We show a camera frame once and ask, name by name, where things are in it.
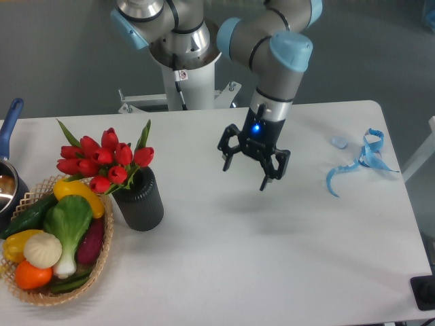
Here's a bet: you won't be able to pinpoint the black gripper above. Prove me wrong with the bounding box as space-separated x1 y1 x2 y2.
217 107 292 192

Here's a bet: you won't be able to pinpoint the red tulip bouquet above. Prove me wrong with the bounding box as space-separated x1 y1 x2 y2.
56 121 155 194

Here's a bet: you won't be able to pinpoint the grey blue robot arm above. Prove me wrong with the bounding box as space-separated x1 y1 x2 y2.
110 1 323 183

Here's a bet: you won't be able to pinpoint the dark grey ribbed vase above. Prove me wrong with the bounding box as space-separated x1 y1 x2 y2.
112 167 164 232

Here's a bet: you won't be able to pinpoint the small light blue cap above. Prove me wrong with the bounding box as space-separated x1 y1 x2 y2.
330 136 348 149

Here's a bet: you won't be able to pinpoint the blue ribbon strip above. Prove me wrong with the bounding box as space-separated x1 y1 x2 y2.
326 128 399 198

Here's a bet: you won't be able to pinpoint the purple sweet potato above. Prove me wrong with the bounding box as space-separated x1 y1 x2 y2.
76 218 105 265

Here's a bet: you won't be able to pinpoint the yellow squash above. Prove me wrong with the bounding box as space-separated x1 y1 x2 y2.
52 179 105 219

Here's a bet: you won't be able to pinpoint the green bok choy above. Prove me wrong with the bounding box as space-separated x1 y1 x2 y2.
43 195 92 279

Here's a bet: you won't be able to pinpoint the black device at edge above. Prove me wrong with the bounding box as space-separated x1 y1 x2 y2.
410 275 434 311

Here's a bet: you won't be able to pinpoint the green cucumber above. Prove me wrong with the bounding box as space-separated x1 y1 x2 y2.
1 194 58 240

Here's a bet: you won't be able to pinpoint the white steamed bun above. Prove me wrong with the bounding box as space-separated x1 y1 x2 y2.
23 232 62 269

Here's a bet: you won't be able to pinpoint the green pea pods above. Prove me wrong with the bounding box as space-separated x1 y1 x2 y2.
48 269 92 295

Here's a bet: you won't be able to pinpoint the woven bamboo basket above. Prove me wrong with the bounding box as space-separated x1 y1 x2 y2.
1 195 114 306

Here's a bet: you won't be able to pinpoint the yellow bell pepper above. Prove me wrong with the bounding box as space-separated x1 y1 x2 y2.
3 230 44 264

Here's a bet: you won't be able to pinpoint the orange fruit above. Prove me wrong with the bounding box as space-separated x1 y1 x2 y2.
14 260 53 290

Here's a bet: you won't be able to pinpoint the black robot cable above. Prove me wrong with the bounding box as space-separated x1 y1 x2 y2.
171 53 189 111

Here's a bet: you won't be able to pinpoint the blue handled saucepan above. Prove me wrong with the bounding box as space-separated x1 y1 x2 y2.
1 98 29 231

